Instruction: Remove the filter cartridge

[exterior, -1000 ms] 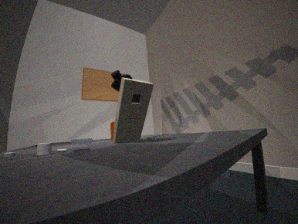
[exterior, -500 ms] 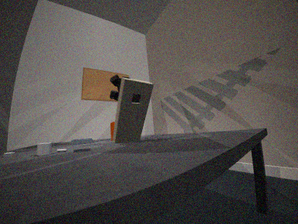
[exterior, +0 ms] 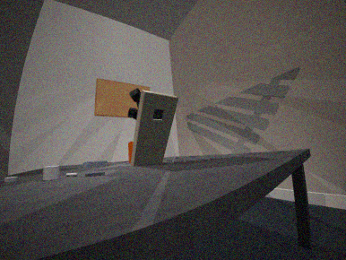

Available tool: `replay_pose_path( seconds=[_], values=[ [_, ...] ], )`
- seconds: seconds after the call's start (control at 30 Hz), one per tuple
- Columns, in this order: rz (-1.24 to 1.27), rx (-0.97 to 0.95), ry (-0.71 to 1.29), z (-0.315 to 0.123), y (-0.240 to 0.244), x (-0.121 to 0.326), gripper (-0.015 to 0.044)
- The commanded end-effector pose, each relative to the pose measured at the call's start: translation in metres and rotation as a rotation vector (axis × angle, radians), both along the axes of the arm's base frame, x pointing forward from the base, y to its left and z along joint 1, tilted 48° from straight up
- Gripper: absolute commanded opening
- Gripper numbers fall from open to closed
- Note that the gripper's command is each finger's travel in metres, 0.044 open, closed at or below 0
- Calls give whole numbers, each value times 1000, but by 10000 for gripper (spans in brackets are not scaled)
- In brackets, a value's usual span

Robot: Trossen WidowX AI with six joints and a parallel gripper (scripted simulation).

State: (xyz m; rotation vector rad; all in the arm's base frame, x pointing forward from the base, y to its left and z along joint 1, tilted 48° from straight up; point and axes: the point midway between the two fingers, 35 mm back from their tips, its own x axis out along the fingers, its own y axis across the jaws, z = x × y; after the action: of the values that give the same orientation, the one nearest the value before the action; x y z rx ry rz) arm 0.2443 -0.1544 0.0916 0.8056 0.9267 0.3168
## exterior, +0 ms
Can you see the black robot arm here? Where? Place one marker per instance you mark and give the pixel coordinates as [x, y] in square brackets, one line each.
[135, 95]

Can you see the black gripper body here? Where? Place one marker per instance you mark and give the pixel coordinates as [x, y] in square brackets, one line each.
[131, 112]

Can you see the beige service panel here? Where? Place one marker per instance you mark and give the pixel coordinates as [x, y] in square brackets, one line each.
[154, 120]

